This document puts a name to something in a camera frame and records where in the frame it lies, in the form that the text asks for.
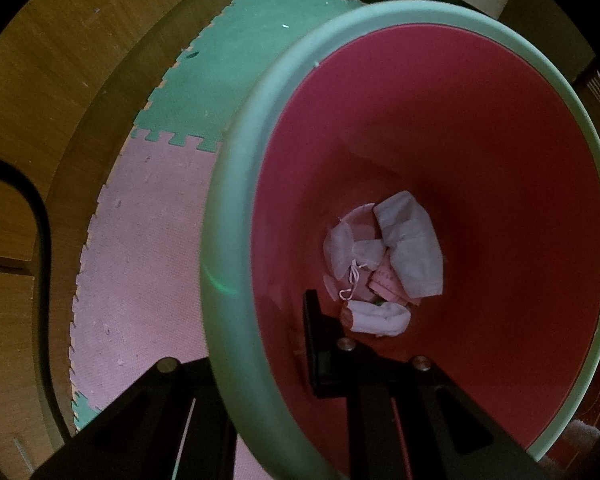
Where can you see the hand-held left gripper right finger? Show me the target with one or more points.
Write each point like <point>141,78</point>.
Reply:
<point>320,360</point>

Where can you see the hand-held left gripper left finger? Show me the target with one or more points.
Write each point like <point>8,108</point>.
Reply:
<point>199,380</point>

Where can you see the pink wrapper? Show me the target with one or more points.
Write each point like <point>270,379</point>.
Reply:
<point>385,282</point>

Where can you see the white face mask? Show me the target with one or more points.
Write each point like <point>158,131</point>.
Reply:
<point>342,250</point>

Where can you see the white wipe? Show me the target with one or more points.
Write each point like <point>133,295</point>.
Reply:
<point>415,255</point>

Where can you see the pink bin with green rim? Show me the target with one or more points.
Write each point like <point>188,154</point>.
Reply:
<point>480,160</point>

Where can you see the green foam mat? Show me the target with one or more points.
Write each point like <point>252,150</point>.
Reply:
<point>229,60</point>
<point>85,412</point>

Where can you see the pink foam mat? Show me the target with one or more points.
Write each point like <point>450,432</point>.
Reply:
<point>144,260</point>

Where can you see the pale fuzzy cloth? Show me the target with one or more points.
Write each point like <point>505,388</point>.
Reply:
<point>580,427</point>

